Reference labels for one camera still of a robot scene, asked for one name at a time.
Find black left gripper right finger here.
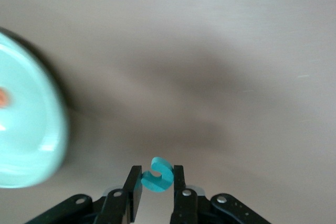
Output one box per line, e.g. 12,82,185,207
170,165,272,224

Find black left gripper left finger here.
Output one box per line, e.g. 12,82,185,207
25,165,144,224

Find brown table cover sheet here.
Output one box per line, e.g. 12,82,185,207
0,0,336,224

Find orange letter e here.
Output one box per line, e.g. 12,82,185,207
0,87,11,109

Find teal letter c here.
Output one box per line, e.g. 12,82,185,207
141,156,174,193

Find green round plate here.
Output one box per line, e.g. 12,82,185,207
0,26,70,189

